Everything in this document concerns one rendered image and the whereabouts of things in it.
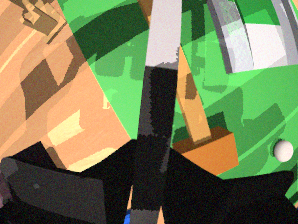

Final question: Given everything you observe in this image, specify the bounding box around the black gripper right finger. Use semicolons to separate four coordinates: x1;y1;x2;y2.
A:
161;148;294;224

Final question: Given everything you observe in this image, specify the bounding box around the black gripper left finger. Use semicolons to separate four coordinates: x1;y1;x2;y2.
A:
0;139;137;224

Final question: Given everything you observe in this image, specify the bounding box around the green putting mat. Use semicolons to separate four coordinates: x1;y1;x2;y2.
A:
57;0;298;200

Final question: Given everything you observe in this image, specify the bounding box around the white golf ball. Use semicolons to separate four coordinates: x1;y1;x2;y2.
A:
274;140;294;163

